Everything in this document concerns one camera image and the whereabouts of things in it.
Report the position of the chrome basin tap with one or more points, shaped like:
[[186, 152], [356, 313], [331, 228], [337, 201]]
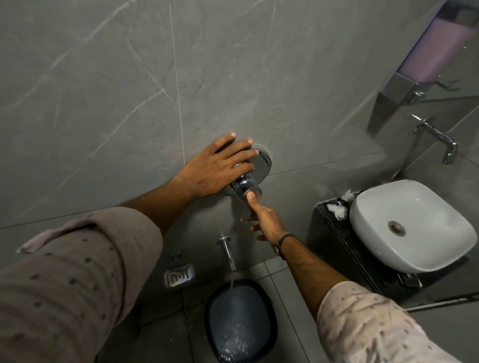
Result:
[[439, 136]]

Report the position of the chrome wall spout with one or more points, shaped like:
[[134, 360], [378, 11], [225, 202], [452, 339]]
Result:
[[228, 254]]

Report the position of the person's right shirt sleeve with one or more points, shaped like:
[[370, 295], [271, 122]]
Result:
[[370, 329]]

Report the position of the crumpled white tissue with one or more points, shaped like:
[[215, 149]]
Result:
[[348, 195], [338, 210]]

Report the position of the person's right forearm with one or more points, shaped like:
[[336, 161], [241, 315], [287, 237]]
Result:
[[310, 273]]

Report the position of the person's right hand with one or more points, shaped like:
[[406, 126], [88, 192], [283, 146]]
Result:
[[270, 222]]

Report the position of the person's left little finger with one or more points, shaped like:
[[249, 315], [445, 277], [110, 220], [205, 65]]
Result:
[[222, 143]]

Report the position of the black stone counter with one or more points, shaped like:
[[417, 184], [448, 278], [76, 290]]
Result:
[[333, 243]]

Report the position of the person's left hand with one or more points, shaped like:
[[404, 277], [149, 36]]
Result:
[[205, 174]]

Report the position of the person's right thumb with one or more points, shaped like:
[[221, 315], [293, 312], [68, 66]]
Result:
[[254, 201]]

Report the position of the person's left shirt sleeve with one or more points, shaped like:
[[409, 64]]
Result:
[[67, 288]]

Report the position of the white ceramic wash basin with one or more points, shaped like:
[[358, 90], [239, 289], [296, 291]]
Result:
[[415, 224]]

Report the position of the chrome wall soap dish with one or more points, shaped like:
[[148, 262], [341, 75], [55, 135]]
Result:
[[179, 276]]

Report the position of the dark wrist band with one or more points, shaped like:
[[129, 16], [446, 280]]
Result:
[[283, 243]]

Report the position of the person's left middle finger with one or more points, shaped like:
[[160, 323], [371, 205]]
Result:
[[245, 157]]

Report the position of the chrome basin drain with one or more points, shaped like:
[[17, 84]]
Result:
[[397, 227]]

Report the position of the wall soap dispenser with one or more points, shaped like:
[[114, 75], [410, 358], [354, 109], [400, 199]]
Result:
[[430, 52]]

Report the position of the person's shirt sleeve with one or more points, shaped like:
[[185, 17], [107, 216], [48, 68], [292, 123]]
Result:
[[67, 288], [370, 329]]

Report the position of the round chrome wall plate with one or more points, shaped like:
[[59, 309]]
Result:
[[262, 162]]

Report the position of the dark blue bucket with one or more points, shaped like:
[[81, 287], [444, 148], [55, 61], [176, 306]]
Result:
[[239, 321]]

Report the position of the person's left forearm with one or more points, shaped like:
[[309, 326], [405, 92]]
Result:
[[157, 205]]

